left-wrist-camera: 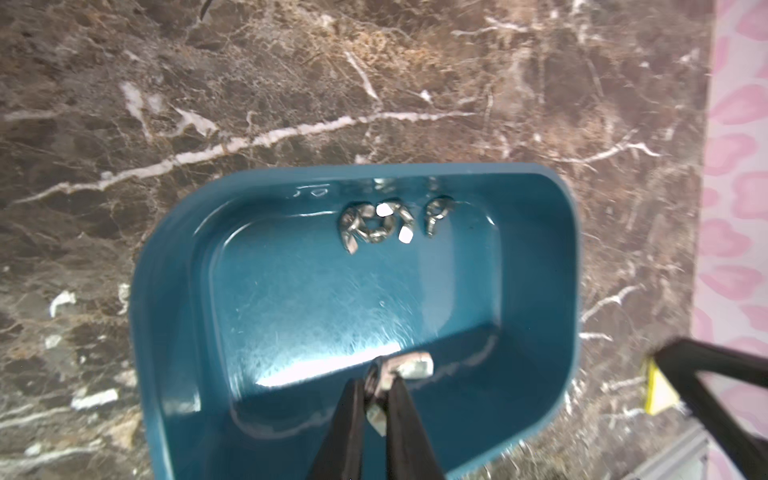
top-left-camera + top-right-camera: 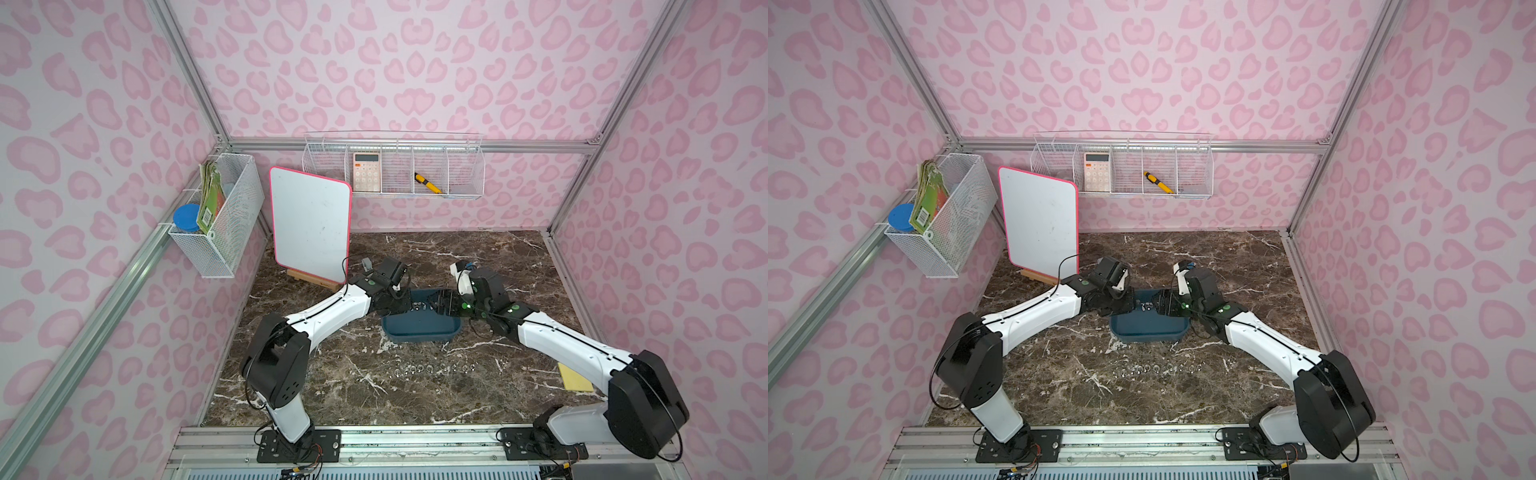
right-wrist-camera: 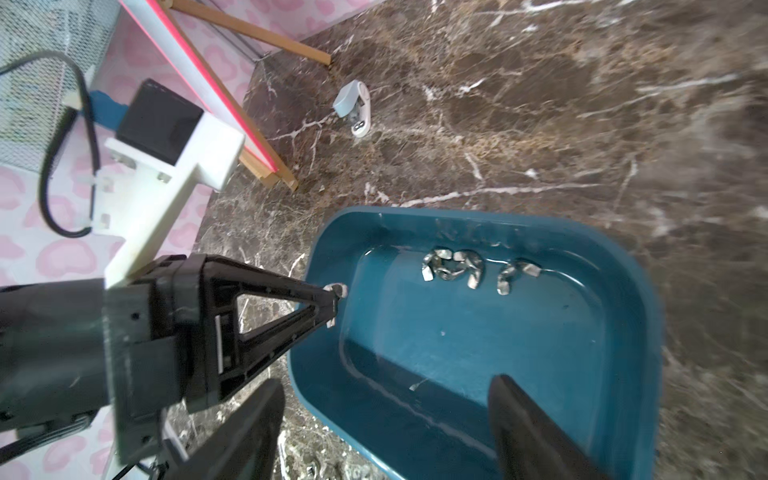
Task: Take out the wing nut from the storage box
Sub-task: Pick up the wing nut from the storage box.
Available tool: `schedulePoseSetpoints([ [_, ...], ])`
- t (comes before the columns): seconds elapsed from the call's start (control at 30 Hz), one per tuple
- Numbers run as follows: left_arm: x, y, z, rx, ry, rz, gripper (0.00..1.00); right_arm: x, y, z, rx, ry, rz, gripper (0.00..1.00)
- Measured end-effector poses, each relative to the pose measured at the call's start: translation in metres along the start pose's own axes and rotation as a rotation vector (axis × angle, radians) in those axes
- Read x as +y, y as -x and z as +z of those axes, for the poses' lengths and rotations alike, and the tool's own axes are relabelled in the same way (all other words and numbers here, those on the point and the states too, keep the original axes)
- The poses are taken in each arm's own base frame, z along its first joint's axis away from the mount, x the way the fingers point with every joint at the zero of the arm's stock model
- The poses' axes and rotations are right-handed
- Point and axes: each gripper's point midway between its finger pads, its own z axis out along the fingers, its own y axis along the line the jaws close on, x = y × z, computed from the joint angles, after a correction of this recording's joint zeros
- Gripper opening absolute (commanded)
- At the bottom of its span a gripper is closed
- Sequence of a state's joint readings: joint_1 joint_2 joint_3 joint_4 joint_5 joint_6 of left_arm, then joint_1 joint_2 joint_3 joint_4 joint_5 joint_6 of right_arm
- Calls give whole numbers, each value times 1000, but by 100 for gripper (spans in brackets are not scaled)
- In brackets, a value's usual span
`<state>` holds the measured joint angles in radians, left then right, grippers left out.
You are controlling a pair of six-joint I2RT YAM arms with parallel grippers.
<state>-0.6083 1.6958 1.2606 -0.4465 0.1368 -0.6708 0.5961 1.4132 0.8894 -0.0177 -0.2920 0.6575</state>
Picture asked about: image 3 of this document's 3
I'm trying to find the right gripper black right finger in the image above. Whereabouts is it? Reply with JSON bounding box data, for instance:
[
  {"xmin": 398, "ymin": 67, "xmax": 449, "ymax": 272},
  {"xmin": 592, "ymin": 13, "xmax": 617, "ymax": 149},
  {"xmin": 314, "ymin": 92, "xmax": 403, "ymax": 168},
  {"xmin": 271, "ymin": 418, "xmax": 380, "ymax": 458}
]
[{"xmin": 488, "ymin": 375, "xmax": 608, "ymax": 479}]

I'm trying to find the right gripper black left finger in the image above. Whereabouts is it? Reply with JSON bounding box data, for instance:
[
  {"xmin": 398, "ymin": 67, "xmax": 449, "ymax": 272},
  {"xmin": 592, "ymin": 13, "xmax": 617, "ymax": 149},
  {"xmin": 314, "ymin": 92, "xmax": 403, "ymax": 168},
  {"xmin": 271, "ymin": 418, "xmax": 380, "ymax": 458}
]
[{"xmin": 166, "ymin": 379, "xmax": 285, "ymax": 480}]

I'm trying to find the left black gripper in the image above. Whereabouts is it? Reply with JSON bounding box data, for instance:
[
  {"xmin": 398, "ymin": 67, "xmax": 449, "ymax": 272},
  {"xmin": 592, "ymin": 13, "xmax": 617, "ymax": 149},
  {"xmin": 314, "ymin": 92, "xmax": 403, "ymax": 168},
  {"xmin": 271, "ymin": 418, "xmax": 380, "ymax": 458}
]
[{"xmin": 103, "ymin": 254, "xmax": 339, "ymax": 464}]

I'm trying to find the wing nut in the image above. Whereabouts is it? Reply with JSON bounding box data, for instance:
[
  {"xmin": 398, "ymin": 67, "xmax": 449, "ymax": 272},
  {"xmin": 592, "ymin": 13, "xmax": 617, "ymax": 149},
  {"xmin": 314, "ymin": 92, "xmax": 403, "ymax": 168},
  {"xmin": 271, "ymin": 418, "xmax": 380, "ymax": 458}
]
[{"xmin": 323, "ymin": 283, "xmax": 349, "ymax": 329}]

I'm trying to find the teal plastic storage box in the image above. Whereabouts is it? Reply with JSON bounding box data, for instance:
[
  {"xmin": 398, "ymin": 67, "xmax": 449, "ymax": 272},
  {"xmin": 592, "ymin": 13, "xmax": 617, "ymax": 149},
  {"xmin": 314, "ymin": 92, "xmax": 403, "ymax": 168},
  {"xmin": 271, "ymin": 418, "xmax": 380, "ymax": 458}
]
[{"xmin": 287, "ymin": 207, "xmax": 663, "ymax": 479}]

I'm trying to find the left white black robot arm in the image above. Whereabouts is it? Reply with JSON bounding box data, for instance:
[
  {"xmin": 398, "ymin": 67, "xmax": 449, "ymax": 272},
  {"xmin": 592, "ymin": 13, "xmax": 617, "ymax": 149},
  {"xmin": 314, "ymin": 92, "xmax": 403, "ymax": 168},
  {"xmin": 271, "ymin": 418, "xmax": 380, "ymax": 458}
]
[{"xmin": 1, "ymin": 254, "xmax": 348, "ymax": 462}]

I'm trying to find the row of table wing nuts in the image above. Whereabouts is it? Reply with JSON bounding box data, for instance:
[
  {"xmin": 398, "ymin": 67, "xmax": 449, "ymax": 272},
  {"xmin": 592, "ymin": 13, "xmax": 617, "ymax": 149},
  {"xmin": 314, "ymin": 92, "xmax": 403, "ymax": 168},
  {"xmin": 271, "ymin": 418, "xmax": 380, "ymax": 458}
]
[{"xmin": 297, "ymin": 458, "xmax": 375, "ymax": 480}]

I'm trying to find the pile of silver wing nuts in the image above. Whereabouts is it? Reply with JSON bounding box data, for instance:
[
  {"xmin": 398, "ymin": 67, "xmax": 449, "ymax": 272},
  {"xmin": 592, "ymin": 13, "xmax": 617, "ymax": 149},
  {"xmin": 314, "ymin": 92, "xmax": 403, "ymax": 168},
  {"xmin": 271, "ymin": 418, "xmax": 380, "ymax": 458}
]
[{"xmin": 421, "ymin": 247, "xmax": 543, "ymax": 296}]

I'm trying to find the pink framed whiteboard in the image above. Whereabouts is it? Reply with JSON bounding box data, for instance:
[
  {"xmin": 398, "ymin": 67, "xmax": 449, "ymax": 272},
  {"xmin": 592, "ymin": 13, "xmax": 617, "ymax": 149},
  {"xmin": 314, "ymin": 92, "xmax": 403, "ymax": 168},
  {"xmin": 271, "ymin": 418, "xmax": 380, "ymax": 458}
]
[{"xmin": 120, "ymin": 1, "xmax": 279, "ymax": 173}]

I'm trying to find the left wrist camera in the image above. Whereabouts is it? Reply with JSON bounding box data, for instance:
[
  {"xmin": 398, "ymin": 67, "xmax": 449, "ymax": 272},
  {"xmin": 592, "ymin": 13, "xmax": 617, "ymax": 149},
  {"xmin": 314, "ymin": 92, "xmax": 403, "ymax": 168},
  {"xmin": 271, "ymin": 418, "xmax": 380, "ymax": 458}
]
[{"xmin": 92, "ymin": 79, "xmax": 245, "ymax": 288}]

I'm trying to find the white mesh wall basket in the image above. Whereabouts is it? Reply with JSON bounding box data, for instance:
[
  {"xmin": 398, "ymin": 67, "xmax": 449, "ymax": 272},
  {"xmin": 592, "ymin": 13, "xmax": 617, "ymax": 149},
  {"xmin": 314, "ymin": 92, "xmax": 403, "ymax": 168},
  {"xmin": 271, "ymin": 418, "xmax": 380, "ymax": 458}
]
[{"xmin": 1, "ymin": 1, "xmax": 120, "ymax": 173}]

